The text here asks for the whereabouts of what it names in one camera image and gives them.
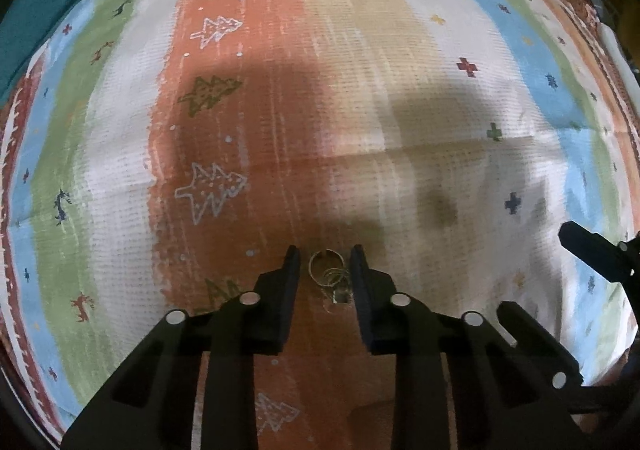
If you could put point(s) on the striped patterned blanket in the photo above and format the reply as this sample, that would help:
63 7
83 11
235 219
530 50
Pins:
325 105

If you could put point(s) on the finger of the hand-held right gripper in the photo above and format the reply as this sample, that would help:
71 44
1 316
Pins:
595 252
535 337

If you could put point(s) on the white bolster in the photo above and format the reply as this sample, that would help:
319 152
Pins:
612 43

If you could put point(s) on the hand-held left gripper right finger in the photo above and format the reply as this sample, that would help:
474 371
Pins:
361 280

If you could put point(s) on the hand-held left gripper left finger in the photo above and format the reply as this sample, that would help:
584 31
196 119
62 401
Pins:
289 280

